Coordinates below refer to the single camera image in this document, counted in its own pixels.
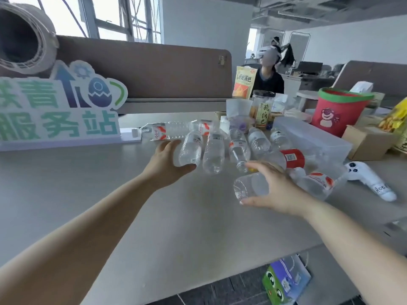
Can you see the person's right hand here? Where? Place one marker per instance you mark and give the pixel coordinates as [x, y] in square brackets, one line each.
[283, 196]

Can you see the person's left hand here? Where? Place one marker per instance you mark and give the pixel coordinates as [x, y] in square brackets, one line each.
[162, 173]

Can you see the white label plastic bottle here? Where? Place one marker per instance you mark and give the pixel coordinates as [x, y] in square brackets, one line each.
[251, 185]
[190, 149]

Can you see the yellow cap plastic bottle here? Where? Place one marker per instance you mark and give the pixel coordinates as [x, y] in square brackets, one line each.
[292, 158]

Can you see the pile of clear bottles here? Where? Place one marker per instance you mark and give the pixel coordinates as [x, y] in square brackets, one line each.
[213, 155]

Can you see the person's left forearm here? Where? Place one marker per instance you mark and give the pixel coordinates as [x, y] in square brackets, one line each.
[63, 250]

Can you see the person's right forearm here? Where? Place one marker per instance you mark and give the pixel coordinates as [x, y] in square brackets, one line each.
[365, 250]

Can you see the clear plastic storage box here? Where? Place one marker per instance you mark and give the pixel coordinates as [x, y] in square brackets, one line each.
[311, 136]

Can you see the white handheld controller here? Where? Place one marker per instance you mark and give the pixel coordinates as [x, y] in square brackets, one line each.
[359, 173]

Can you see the blue green cartoon box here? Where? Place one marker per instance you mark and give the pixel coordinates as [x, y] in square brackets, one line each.
[286, 279]

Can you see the clear snack bag yellow label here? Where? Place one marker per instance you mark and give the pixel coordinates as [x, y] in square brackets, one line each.
[263, 114]

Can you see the clear plastic food bag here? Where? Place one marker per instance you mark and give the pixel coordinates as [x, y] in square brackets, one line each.
[280, 103]

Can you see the red bear print bucket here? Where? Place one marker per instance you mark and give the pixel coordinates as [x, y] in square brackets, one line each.
[340, 117]

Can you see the purple print tissue box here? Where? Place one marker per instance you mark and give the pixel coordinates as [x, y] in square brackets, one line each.
[238, 107]

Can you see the brown cardboard box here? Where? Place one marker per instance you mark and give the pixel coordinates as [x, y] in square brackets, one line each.
[369, 144]

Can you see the black laptop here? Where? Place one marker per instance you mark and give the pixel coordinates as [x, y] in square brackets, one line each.
[310, 67]

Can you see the clear snack jar black lid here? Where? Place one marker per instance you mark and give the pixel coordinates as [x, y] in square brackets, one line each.
[403, 139]

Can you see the white tissue pack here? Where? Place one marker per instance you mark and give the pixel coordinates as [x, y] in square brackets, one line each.
[362, 87]

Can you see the yellow crisp bag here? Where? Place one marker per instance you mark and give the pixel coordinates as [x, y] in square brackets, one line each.
[396, 119]

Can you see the green white standing sign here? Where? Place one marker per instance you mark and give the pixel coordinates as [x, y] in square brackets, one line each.
[31, 123]

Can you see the white vr headset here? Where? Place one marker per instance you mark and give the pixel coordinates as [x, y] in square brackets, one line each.
[262, 53]

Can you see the dark metal window frame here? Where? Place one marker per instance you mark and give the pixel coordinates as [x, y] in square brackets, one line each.
[89, 15]

